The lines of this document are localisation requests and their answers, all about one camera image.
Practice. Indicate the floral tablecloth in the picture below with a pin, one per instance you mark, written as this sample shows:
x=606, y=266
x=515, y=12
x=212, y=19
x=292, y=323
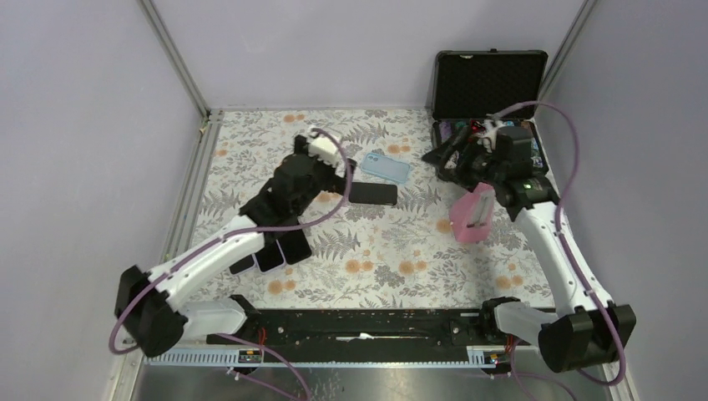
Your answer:
x=363, y=256

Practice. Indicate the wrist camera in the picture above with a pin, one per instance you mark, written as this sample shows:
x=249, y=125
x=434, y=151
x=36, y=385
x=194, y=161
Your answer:
x=324, y=150
x=489, y=135

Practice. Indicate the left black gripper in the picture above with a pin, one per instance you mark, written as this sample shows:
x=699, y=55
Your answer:
x=336, y=184

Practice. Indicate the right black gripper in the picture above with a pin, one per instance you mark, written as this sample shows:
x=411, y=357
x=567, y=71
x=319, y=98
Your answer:
x=467, y=147

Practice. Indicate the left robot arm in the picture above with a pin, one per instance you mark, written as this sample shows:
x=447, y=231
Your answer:
x=153, y=306

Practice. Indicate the black poker chip case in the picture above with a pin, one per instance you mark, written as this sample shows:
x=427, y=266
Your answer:
x=468, y=86

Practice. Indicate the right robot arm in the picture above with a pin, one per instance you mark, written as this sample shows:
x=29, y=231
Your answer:
x=506, y=164

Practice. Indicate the light blue phone case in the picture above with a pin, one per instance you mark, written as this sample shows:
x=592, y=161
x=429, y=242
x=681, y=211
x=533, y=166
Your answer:
x=385, y=167

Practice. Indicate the phone in black case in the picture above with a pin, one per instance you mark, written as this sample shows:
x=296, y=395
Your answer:
x=295, y=247

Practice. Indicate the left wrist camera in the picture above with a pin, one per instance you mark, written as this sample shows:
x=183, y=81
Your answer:
x=324, y=150

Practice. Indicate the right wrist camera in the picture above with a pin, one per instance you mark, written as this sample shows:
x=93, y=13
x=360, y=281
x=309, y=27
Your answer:
x=489, y=135

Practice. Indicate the pink box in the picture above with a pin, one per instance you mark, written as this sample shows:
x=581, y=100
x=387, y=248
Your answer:
x=471, y=216

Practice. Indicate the phone in lilac case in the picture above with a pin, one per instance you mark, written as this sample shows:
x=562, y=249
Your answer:
x=270, y=257

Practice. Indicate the phone in purple case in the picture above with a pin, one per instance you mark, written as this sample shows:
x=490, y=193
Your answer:
x=242, y=265

